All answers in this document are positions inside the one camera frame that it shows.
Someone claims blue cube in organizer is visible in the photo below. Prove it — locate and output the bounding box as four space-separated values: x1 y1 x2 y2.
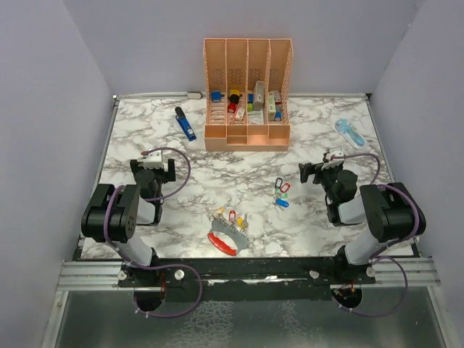
210 91 224 103

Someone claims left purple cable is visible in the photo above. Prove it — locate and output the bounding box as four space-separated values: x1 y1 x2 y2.
102 146 204 319

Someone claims blue stapler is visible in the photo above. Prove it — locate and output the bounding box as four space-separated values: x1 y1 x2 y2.
175 107 196 141

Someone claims white plug at wall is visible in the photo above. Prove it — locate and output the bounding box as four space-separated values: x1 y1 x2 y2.
186 91 203 100

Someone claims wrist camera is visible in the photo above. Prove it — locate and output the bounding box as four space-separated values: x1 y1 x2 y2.
322 146 344 170
140 149 167 171

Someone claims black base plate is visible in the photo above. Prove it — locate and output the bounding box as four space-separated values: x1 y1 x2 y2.
72 235 421 302

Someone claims blue blister pack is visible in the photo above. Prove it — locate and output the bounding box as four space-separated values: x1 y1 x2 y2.
334 118 367 150

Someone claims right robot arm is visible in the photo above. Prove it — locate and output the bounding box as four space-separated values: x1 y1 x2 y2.
299 162 426 283

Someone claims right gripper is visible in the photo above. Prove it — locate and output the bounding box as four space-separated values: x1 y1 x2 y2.
299 160 343 203

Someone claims silver key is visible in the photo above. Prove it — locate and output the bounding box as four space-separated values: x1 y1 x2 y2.
241 214 249 229

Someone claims black key tag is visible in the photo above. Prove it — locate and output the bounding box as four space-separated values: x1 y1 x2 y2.
275 178 283 189

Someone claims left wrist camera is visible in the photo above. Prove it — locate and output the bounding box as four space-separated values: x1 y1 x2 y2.
140 149 167 171

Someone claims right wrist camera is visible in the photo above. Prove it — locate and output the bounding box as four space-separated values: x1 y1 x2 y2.
322 146 344 170

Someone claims metal key holder red handle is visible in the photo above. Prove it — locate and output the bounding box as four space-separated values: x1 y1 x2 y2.
207 210 254 257

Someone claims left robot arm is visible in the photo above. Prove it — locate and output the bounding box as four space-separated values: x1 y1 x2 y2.
81 159 176 286

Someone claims white red box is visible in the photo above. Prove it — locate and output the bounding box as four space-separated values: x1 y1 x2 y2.
268 90 282 122

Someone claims blue key tag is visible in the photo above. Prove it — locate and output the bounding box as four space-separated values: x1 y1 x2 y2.
275 199 289 208

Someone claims aluminium rail frame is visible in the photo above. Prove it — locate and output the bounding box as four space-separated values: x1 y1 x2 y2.
45 94 455 347

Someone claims grey green box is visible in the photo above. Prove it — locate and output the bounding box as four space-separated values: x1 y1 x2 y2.
252 80 265 111

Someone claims peach desk organizer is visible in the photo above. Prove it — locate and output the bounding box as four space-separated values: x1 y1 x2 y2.
203 38 294 152

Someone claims black red bottle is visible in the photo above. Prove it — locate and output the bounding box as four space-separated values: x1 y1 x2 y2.
227 94 240 114

